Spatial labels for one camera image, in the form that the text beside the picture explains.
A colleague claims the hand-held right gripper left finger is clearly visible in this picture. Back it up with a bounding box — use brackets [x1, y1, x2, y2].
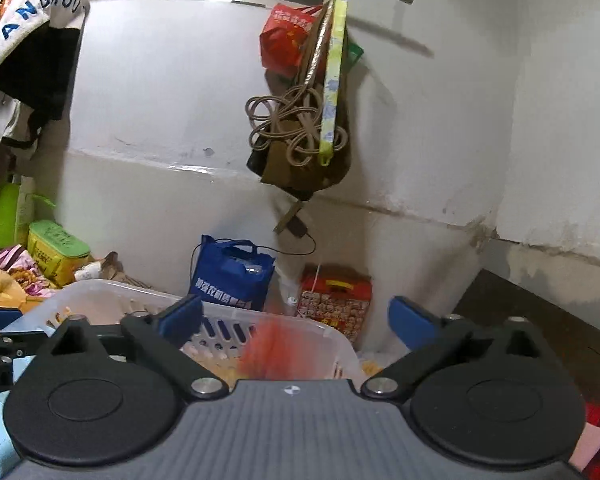
[32, 294, 229, 402]

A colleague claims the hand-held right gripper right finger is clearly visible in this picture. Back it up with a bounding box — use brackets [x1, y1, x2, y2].
[361, 296, 552, 402]

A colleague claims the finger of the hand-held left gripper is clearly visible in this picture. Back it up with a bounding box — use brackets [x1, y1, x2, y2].
[0, 309, 56, 347]

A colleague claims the clear plastic basket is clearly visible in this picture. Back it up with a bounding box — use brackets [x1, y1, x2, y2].
[0, 280, 364, 397]

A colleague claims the floral cloth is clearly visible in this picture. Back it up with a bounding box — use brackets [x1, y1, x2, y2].
[0, 245, 62, 294]

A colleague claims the blue tote bag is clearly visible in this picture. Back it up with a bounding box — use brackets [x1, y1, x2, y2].
[189, 234, 276, 314]

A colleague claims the red gift box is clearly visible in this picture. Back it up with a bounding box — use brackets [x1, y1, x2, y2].
[297, 264, 374, 344]

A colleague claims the yellow-green tin box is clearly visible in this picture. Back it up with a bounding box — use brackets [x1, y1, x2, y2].
[27, 220, 91, 287]

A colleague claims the small white bottle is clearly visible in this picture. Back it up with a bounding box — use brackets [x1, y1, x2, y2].
[75, 260, 107, 282]

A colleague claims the bright green bag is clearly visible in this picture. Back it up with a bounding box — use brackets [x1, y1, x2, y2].
[0, 180, 36, 252]

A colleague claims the dark wooden headboard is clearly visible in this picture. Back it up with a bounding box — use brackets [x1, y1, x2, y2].
[450, 269, 600, 412]

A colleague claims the black power adapter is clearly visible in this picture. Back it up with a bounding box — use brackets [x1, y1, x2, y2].
[285, 215, 309, 239]

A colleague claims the brown hanging bag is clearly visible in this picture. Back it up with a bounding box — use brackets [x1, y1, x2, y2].
[247, 5, 354, 202]

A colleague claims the white cloth with black trim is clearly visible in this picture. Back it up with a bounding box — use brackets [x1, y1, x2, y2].
[0, 95, 41, 149]

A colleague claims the black garment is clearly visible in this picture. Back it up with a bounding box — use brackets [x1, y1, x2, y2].
[0, 20, 84, 122]

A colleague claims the red hanging bag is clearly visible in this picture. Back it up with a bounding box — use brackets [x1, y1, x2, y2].
[260, 4, 327, 79]

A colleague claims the white lettered jacket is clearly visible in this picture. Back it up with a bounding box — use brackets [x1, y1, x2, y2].
[0, 0, 90, 96]

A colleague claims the black adapter cable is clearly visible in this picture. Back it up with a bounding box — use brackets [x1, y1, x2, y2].
[190, 232, 317, 281]

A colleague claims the yellow-green patterned strap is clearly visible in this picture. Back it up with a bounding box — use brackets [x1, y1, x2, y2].
[319, 0, 351, 167]

